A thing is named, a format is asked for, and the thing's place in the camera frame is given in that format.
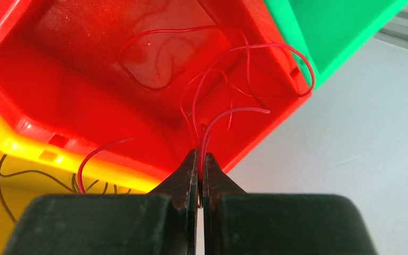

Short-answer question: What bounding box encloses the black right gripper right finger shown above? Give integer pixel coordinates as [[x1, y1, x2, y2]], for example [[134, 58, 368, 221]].
[[202, 153, 377, 254]]

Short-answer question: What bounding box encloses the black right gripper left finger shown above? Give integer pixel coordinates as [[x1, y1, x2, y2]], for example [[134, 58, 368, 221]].
[[3, 149, 198, 254]]

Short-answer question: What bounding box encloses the red cable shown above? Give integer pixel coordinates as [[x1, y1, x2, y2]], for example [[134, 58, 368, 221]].
[[77, 25, 316, 194]]

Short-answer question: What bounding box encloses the brown cable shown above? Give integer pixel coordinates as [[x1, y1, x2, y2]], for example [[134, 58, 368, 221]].
[[0, 137, 132, 224]]

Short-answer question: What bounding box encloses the red plastic bin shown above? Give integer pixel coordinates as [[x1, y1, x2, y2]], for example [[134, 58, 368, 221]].
[[0, 1, 311, 178]]

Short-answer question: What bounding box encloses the yellow plastic bin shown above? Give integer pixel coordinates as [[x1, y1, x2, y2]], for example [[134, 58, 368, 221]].
[[0, 116, 166, 254]]

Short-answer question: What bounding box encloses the green plastic bin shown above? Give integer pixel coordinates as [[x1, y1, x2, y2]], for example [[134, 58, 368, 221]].
[[265, 0, 408, 88]]

